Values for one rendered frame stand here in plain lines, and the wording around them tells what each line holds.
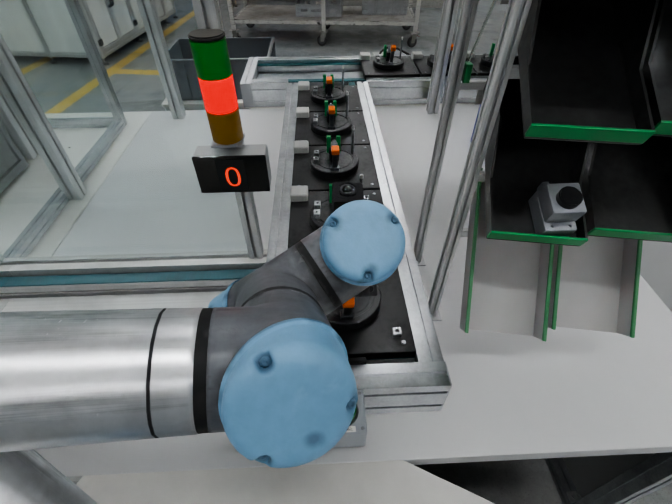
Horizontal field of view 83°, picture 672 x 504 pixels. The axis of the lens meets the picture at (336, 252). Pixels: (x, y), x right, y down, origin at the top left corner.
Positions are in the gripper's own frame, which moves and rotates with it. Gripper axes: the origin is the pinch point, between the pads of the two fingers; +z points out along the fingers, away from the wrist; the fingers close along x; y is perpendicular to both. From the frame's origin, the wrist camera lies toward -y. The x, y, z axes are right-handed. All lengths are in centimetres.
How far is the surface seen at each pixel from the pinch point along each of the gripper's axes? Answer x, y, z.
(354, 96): 9, -68, 73
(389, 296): 9.0, 7.6, 9.2
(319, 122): -5, -50, 54
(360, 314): 2.6, 10.7, 4.2
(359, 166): 7, -30, 40
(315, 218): -5.7, -11.0, 21.7
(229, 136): -18.2, -18.5, -8.7
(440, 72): 44, -79, 74
